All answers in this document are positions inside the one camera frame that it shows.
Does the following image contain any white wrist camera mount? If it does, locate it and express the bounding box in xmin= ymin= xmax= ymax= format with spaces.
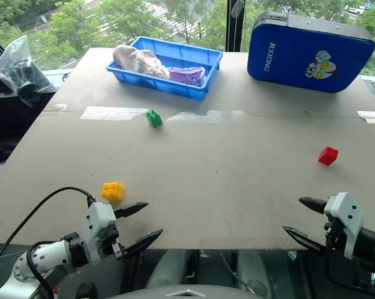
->
xmin=323 ymin=192 xmax=365 ymax=260
xmin=82 ymin=202 xmax=117 ymax=262

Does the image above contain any purple snack packet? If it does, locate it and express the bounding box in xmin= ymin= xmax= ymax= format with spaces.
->
xmin=168 ymin=66 xmax=206 ymax=87

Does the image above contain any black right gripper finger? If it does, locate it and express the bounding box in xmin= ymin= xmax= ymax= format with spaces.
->
xmin=282 ymin=225 xmax=327 ymax=252
xmin=298 ymin=196 xmax=328 ymax=215

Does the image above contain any blue hard carrying case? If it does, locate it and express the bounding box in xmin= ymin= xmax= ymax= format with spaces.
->
xmin=247 ymin=11 xmax=375 ymax=94

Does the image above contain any silver robot torso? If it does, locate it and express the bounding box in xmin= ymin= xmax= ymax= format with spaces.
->
xmin=106 ymin=285 xmax=263 ymax=299

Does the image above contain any pink crumpled plastic bag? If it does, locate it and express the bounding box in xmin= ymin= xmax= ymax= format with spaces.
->
xmin=112 ymin=44 xmax=171 ymax=80

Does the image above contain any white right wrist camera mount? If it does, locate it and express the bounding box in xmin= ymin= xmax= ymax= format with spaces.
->
xmin=323 ymin=192 xmax=365 ymax=260

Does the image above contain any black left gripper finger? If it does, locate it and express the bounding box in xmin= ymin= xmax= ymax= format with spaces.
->
xmin=113 ymin=202 xmax=149 ymax=219
xmin=123 ymin=229 xmax=164 ymax=259

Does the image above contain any blue plastic bin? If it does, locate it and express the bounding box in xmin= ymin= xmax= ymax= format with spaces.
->
xmin=105 ymin=36 xmax=224 ymax=101

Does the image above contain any clear plastic bag with camera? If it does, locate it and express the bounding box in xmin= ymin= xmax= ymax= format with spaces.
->
xmin=0 ymin=35 xmax=53 ymax=108

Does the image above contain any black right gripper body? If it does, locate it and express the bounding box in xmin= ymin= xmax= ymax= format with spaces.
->
xmin=324 ymin=217 xmax=346 ymax=254

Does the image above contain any green toy brick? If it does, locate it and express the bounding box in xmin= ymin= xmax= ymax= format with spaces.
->
xmin=145 ymin=109 xmax=163 ymax=128

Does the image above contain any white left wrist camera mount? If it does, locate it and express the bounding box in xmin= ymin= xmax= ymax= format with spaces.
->
xmin=82 ymin=202 xmax=117 ymax=262

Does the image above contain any yellow toy brick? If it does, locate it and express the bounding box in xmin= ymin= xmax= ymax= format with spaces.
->
xmin=100 ymin=181 xmax=126 ymax=202

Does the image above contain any red toy brick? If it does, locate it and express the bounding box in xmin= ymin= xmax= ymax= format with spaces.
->
xmin=318 ymin=146 xmax=339 ymax=166

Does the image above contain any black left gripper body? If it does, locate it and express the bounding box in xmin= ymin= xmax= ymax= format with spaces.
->
xmin=97 ymin=222 xmax=126 ymax=260

